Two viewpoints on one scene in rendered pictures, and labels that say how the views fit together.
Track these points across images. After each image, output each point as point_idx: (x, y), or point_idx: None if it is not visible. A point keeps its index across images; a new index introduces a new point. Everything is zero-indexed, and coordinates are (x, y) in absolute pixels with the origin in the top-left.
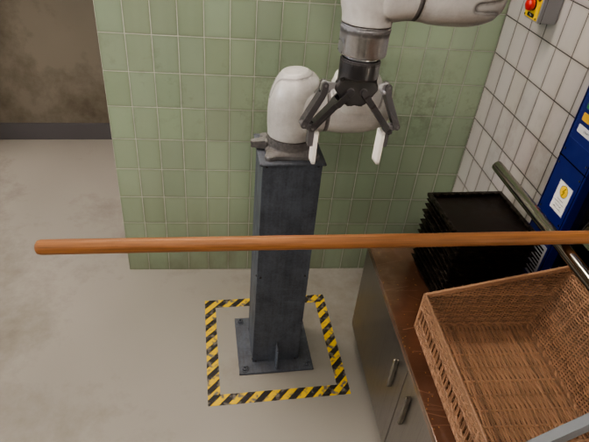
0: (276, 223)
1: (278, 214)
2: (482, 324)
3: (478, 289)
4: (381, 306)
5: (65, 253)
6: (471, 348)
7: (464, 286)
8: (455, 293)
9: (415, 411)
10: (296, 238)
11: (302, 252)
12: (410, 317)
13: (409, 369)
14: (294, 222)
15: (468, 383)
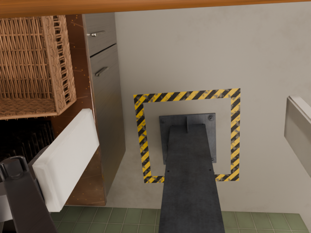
0: (202, 212)
1: (202, 221)
2: (12, 99)
3: (2, 114)
4: (102, 134)
5: None
6: (27, 71)
7: (15, 117)
8: (27, 113)
9: (89, 21)
10: None
11: (171, 188)
12: (77, 109)
13: (88, 52)
14: (183, 213)
15: (37, 31)
